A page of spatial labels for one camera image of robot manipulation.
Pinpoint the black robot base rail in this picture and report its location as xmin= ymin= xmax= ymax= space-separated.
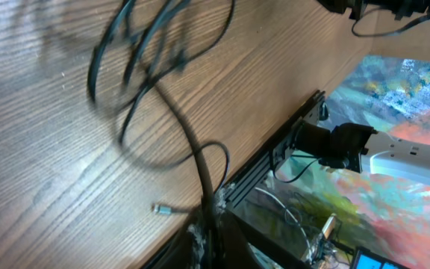
xmin=225 ymin=90 xmax=325 ymax=208

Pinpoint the black USB-A cable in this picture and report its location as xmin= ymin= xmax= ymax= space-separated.
xmin=87 ymin=0 xmax=237 ymax=225

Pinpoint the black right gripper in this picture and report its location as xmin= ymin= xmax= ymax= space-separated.
xmin=317 ymin=0 xmax=430 ymax=20

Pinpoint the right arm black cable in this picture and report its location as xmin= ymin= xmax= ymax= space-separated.
xmin=351 ymin=7 xmax=430 ymax=38

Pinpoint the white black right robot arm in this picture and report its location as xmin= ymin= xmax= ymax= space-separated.
xmin=291 ymin=0 xmax=430 ymax=186

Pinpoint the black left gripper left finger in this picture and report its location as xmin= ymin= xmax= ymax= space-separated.
xmin=142 ymin=220 xmax=210 ymax=269

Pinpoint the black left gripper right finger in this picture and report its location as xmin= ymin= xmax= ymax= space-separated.
xmin=214 ymin=186 xmax=313 ymax=269

